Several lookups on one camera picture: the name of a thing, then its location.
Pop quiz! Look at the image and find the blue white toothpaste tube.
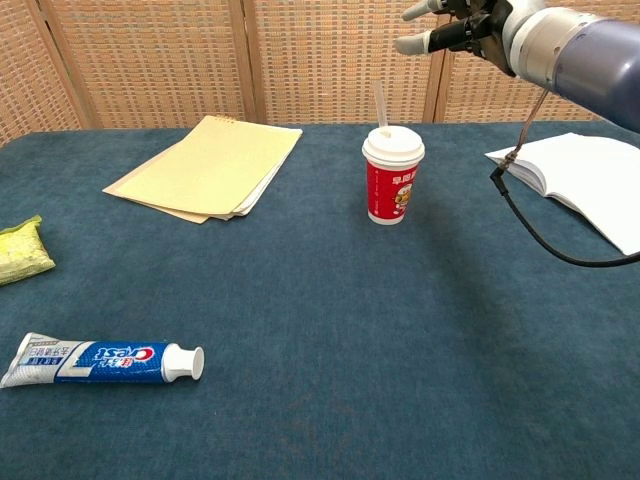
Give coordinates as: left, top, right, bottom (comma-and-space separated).
0, 331, 206, 390

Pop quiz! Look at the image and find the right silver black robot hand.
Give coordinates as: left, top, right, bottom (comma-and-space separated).
393, 0, 546, 79

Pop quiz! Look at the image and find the open white notebook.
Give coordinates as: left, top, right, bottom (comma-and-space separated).
483, 131, 640, 256

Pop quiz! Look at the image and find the transparent plastic straw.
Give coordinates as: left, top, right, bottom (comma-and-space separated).
374, 79, 391, 129

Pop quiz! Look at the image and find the tan paper notepad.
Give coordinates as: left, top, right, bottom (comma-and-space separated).
102, 114, 304, 225

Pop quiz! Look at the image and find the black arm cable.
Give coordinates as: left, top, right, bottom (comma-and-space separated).
489, 89, 640, 268

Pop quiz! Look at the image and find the red paper cup white lid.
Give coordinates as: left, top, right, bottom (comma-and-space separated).
361, 124, 426, 226

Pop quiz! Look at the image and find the woven bamboo folding screen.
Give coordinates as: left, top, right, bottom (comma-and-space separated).
0, 0, 640, 149

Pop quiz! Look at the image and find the green snack packet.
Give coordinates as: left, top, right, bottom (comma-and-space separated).
0, 214, 57, 287

